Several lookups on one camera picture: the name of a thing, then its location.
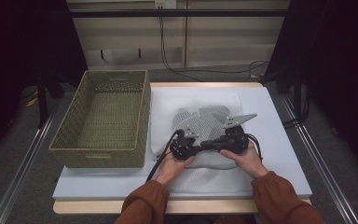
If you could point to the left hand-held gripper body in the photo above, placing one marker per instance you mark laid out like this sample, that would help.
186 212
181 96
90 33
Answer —
181 147

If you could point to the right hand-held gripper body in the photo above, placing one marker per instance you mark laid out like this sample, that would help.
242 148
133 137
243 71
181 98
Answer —
236 141

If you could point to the black cloth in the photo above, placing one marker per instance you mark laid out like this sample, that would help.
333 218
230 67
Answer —
208 121

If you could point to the white mesh laundry bag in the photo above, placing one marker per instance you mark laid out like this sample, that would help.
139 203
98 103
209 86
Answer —
167 102

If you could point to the green woven basket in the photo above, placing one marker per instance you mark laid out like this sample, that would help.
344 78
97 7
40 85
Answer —
105 124

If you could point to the person's right hand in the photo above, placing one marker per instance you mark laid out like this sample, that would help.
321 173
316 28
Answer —
250 161

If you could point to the person's left hand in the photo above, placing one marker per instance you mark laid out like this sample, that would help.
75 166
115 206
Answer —
169 171

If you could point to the white foam mat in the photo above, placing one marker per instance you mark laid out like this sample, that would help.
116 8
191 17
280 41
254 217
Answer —
276 118

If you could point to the black metal stand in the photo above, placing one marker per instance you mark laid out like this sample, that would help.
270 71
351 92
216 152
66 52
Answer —
297 93
42 102

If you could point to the dark curtain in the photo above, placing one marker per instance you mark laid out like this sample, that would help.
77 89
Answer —
21 46
338 62

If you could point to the black horizontal bar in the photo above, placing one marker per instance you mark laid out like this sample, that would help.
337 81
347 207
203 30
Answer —
180 13

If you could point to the yellow floor object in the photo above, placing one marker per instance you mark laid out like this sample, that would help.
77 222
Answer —
31 102

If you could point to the metal floor rail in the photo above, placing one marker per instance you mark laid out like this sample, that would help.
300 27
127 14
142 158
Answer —
332 183
21 174

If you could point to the white wall socket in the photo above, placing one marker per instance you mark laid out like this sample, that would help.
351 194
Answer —
165 3

